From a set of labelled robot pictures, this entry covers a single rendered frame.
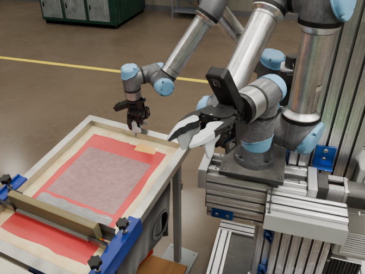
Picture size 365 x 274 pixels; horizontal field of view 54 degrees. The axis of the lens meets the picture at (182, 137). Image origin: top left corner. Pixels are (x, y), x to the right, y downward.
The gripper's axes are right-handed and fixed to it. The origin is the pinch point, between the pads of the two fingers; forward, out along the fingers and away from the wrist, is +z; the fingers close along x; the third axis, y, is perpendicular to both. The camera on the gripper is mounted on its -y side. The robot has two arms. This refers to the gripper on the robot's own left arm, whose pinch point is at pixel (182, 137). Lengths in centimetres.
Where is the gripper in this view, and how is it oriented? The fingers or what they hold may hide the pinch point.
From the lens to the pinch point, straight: 65.6
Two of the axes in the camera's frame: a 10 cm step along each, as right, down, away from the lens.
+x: -7.5, -2.3, 6.1
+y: 1.0, 8.8, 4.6
